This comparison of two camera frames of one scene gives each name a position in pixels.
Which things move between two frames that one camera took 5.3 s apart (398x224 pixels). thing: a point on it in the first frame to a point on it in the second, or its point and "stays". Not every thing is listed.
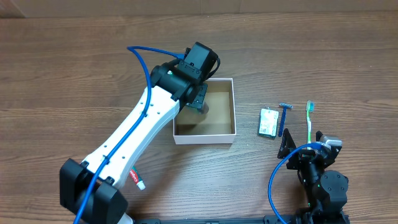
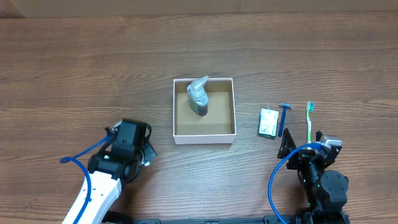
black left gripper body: (199, 98) to (148, 152)
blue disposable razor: (285, 106) stays
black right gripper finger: (318, 135) stays
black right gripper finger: (287, 144) stays
